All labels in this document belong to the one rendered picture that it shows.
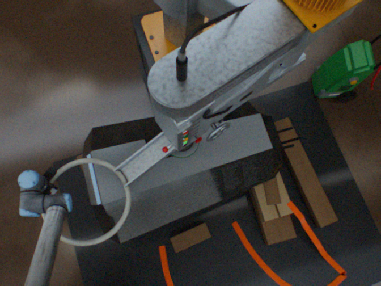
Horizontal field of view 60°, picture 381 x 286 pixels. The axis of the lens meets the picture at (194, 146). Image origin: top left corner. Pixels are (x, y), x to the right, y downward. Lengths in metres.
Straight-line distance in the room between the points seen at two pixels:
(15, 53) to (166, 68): 2.48
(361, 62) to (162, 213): 1.88
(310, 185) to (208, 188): 1.10
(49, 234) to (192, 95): 0.85
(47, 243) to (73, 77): 2.03
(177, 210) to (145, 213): 0.20
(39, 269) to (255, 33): 1.23
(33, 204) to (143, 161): 0.61
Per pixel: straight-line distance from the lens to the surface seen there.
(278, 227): 2.81
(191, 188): 2.08
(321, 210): 2.95
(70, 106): 3.19
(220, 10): 1.81
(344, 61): 2.99
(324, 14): 1.49
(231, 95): 1.57
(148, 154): 1.94
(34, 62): 3.48
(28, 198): 1.76
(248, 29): 1.38
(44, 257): 1.51
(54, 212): 1.66
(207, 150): 2.06
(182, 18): 1.99
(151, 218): 2.16
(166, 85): 1.24
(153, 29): 2.47
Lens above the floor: 2.82
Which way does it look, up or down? 75 degrees down
